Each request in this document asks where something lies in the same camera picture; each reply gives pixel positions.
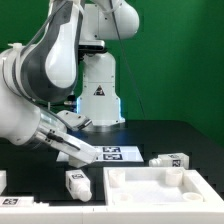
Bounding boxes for background camera on stand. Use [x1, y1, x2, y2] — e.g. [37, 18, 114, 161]
[65, 39, 108, 108]

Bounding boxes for white fiducial marker sheet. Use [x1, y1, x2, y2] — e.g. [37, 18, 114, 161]
[57, 146, 143, 163]

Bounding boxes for white square tabletop part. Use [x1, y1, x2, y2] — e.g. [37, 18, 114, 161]
[103, 167, 223, 206]

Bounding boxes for black cables on table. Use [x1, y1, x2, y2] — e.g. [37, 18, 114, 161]
[39, 99, 76, 109]

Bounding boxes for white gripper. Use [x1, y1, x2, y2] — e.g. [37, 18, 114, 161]
[46, 131, 100, 165]

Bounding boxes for white U-shaped obstacle fence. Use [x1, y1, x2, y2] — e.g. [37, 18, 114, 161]
[0, 169, 224, 224]

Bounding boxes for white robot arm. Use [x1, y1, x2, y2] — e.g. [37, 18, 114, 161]
[0, 0, 139, 168]

